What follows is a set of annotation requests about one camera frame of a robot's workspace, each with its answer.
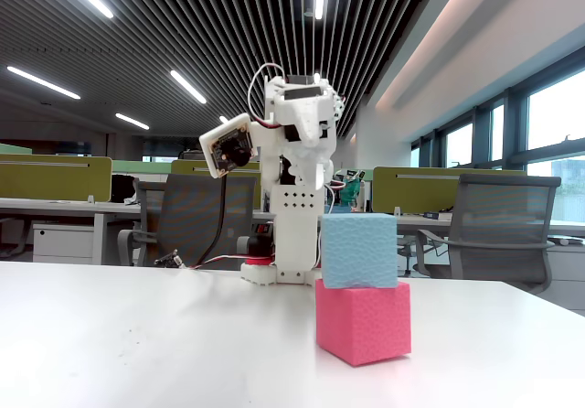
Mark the red foam cube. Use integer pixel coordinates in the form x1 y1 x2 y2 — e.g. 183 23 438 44
314 278 412 367

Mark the black camera cable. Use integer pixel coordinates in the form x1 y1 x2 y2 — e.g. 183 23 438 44
195 175 229 267

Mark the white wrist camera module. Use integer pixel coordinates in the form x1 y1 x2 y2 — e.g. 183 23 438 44
199 113 258 179

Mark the black device with red label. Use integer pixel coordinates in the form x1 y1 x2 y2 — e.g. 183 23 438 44
252 221 277 256

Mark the white servo cable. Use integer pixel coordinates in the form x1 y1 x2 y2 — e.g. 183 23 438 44
248 62 285 123
314 179 345 270

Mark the pale green desk partition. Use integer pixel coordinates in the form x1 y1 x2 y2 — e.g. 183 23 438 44
112 159 175 175

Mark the dark framed window row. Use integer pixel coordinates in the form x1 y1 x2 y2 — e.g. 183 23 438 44
409 55 585 224

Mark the small circuit board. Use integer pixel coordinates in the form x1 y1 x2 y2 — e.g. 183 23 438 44
154 250 183 270

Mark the white drawer cabinet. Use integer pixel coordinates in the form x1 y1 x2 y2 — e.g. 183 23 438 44
31 222 96 265

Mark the olive green desk partition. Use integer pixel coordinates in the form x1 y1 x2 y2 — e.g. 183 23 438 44
0 154 113 203
171 159 262 188
372 166 527 215

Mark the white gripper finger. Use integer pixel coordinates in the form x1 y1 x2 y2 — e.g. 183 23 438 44
313 150 336 188
279 145 316 186

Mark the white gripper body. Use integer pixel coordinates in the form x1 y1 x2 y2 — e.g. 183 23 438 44
272 99 338 152

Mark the black bag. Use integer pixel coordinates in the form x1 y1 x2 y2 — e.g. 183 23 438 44
111 174 138 204

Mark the blue foam cube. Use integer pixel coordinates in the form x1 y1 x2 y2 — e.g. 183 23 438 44
320 212 399 290

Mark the grey mesh office chair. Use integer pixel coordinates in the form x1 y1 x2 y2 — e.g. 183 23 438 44
116 173 260 271
413 173 562 295

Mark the red white table cable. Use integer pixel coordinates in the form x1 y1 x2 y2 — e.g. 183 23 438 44
179 254 250 272

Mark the green electronics gadget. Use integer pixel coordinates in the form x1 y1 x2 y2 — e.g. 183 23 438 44
335 168 367 212

